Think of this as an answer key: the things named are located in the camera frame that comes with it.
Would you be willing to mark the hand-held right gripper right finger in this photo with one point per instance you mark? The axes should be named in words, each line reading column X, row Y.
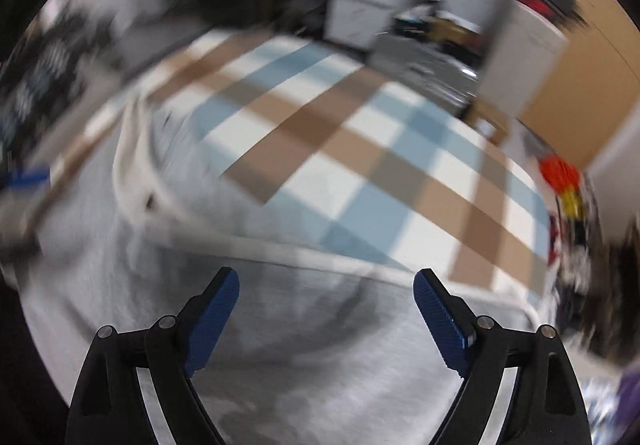
column 442, row 320

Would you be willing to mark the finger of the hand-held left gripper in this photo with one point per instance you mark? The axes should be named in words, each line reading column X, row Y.
column 27, row 177

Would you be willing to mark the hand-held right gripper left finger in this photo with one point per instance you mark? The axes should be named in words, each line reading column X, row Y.
column 210, row 325

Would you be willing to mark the grey printed hoodie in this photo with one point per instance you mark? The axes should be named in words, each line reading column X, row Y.
column 310, row 335

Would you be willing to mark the blue plaid cloth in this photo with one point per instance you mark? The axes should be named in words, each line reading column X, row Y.
column 602, row 407

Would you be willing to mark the red bag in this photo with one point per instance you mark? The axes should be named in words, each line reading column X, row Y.
column 560, row 172

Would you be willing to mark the open cardboard box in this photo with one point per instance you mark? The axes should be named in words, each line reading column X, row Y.
column 485, row 122

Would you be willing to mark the purple bag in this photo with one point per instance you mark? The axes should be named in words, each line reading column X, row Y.
column 631, row 395

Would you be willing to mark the checked bed sheet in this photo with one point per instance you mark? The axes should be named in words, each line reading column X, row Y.
column 350, row 125

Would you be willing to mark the silver suitcase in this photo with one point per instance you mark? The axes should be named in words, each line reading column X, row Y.
column 430, row 70

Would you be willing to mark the white cabinet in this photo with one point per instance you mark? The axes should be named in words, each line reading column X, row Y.
column 525, row 60

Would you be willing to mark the wooden door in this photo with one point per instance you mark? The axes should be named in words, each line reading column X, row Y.
column 600, row 90

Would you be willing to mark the brown cardboard box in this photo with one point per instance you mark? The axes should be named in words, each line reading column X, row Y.
column 452, row 31

